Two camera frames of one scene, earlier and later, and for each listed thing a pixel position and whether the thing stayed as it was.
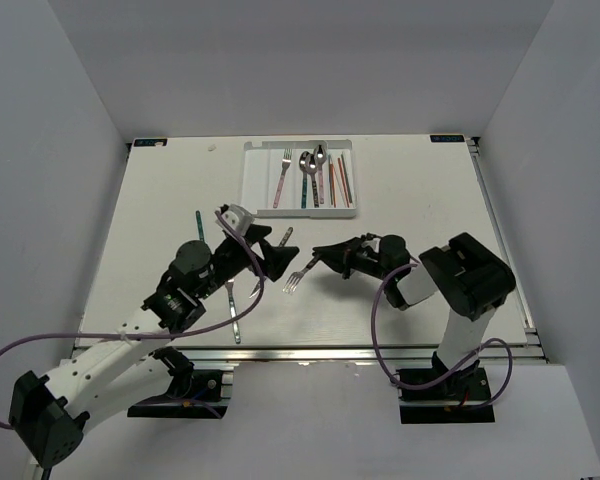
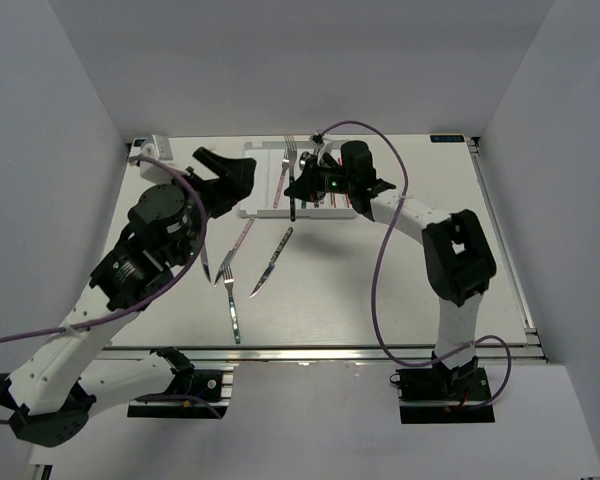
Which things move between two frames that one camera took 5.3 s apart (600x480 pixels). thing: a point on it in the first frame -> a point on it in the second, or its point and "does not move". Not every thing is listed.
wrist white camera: (240, 218) -> (155, 146)
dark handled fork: (294, 280) -> (291, 148)
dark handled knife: (289, 231) does not move
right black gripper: (341, 256) -> (306, 187)
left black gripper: (276, 259) -> (237, 176)
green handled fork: (230, 285) does not move
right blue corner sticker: (447, 138) does not move
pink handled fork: (286, 162) does not move
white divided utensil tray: (299, 179) does not move
